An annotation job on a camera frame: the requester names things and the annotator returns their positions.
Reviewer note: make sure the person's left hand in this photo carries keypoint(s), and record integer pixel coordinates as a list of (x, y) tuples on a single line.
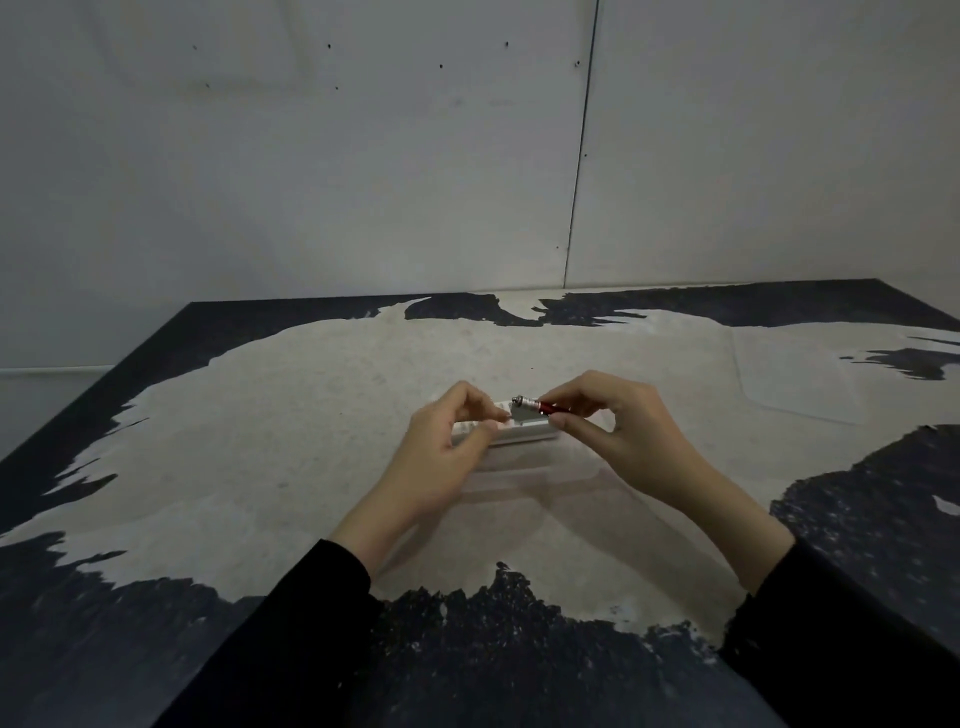
[(439, 457)]

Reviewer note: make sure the person's right hand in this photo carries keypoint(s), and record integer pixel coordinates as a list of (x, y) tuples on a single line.
[(645, 442)]

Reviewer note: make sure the white remote control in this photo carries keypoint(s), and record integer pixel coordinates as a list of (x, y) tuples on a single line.
[(525, 433)]

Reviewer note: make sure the red and silver pen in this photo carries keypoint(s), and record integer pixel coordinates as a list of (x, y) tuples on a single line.
[(534, 406)]

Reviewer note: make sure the transparent plastic lid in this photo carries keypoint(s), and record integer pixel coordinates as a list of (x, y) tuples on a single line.
[(799, 375)]

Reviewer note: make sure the person's right forearm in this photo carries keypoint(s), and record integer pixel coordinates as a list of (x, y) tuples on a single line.
[(825, 622)]

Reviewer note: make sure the person's left forearm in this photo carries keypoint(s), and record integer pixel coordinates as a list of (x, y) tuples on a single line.
[(300, 637)]

